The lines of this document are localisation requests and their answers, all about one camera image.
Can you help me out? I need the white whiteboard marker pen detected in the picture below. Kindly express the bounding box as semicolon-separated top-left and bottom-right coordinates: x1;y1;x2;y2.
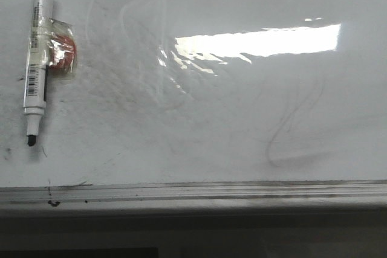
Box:
23;0;77;147

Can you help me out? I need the white whiteboard with metal frame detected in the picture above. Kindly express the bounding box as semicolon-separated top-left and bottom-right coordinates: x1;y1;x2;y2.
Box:
1;0;386;216

